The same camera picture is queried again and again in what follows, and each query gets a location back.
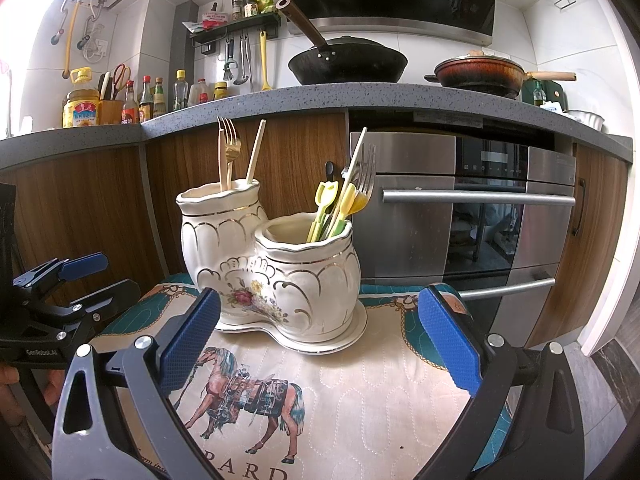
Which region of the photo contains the yellow hanging spatula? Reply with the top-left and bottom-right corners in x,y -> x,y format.
259,29 -> 272,91

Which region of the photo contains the stainless steel oven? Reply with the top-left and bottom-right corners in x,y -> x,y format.
350,131 -> 576,346

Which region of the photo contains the silver metal fork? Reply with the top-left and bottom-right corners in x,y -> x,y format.
352,143 -> 376,198

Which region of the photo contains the red brown frying pan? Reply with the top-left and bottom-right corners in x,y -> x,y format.
424,54 -> 577,100

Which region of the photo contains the yellow oil bottle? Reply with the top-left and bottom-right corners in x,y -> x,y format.
62,67 -> 100,128

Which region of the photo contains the yellow mustard bottle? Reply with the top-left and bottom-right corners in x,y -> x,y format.
213,80 -> 229,101

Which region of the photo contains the black wok wooden handle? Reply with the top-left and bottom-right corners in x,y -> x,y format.
276,0 -> 408,86

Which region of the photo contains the black wall spice shelf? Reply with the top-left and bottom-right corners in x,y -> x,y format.
190,13 -> 281,46

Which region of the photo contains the clear yellow cap bottle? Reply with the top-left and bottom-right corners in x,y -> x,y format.
174,70 -> 190,110

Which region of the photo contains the green glass bottle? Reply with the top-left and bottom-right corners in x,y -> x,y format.
139,75 -> 166,122

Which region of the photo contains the gold metal fork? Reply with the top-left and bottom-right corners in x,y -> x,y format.
219,117 -> 242,190

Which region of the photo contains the red cap sauce bottle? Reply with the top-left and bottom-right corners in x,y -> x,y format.
120,79 -> 139,125

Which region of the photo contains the grey stone countertop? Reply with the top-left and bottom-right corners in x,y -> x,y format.
1,82 -> 634,170

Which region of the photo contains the horse print quilted mat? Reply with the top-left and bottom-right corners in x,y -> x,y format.
89,272 -> 514,480

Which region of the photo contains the white ceramic utensil holder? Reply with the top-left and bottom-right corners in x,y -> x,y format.
176,179 -> 368,356

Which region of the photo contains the wooden knife block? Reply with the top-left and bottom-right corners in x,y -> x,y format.
98,100 -> 124,126

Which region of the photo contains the wooden chopstick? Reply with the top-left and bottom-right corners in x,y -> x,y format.
218,128 -> 227,192
245,119 -> 267,183

